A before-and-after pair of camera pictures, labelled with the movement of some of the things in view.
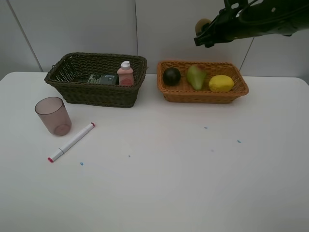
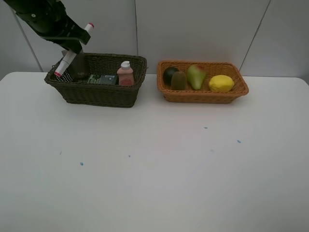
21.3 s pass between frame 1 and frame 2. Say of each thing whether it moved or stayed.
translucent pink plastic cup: moved
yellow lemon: stayed
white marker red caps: moved
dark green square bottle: stayed
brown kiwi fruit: moved
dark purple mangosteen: stayed
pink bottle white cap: stayed
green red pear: stayed
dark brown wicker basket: stayed
